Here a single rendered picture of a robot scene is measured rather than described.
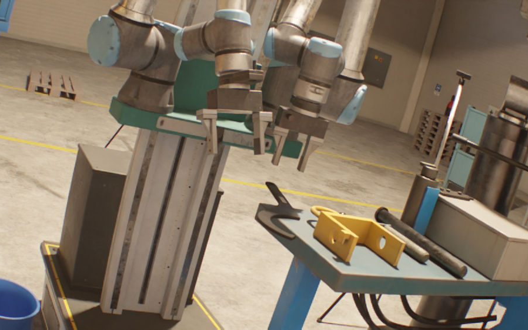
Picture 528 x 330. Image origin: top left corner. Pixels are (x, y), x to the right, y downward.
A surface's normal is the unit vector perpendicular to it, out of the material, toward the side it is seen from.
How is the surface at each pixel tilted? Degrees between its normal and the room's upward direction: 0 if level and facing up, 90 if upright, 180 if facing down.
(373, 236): 90
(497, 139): 90
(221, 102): 67
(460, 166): 90
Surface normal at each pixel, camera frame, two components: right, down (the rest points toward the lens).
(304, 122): 0.20, 0.26
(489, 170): -0.61, -0.03
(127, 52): 0.65, 0.58
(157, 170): 0.44, 0.32
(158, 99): 0.61, 0.00
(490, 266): -0.86, -0.17
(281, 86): -0.22, 0.16
